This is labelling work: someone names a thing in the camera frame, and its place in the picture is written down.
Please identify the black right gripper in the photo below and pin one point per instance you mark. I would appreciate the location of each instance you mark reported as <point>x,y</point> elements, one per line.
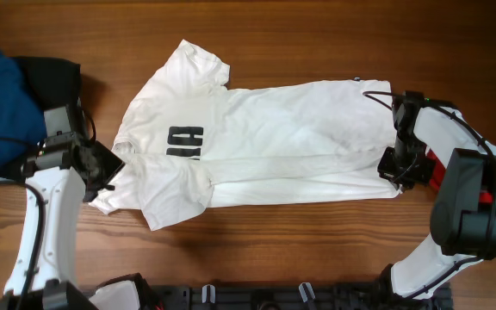
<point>397,168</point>

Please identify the blue folded garment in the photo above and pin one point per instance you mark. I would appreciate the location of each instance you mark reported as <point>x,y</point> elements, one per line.
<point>21,121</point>

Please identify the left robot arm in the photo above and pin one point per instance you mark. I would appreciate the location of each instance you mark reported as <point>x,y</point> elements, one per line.
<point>68,168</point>

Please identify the black folded garment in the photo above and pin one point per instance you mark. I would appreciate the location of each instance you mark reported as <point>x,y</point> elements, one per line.
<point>52,83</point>

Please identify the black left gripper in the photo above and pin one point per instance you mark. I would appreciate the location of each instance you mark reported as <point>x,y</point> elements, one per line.
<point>100,168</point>

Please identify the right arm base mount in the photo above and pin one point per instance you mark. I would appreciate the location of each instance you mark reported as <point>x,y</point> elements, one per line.
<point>382,296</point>

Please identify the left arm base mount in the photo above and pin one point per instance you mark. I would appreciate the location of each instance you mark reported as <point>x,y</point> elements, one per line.
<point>129,292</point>

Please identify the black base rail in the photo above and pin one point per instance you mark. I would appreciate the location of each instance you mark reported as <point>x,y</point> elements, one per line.
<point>342,296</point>

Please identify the red t-shirt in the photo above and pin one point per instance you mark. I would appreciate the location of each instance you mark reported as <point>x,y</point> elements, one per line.
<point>440,171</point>

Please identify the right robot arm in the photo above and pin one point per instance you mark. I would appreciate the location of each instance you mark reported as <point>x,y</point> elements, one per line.
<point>463,218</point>

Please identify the white t-shirt black print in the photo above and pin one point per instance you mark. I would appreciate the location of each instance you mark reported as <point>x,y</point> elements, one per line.
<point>189,143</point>

